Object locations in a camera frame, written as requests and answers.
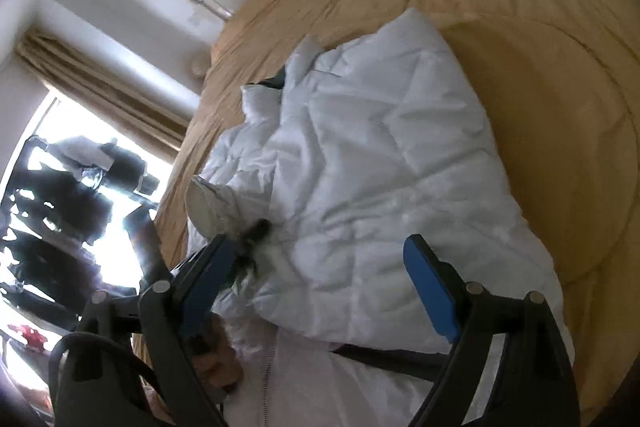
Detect white puffer jacket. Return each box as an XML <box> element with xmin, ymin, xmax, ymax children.
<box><xmin>186</xmin><ymin>9</ymin><xmax>563</xmax><ymax>426</ymax></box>

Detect hanging dark clothes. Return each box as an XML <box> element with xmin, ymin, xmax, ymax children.
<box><xmin>1</xmin><ymin>134</ymin><xmax>160</xmax><ymax>331</ymax></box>

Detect person's left hand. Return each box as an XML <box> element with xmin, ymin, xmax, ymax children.
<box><xmin>186</xmin><ymin>313</ymin><xmax>244</xmax><ymax>395</ymax></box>

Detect beige curtain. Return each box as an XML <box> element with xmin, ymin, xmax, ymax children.
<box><xmin>14</xmin><ymin>28</ymin><xmax>189</xmax><ymax>162</ymax></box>

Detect round bedside lamp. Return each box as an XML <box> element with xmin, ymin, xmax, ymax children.
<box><xmin>190</xmin><ymin>52</ymin><xmax>212</xmax><ymax>79</ymax></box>

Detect tan bedspread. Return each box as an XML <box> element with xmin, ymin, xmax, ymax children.
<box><xmin>156</xmin><ymin>0</ymin><xmax>639</xmax><ymax>426</ymax></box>

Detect black cable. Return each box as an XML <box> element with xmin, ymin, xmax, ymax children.
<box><xmin>46</xmin><ymin>330</ymin><xmax>166</xmax><ymax>427</ymax></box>

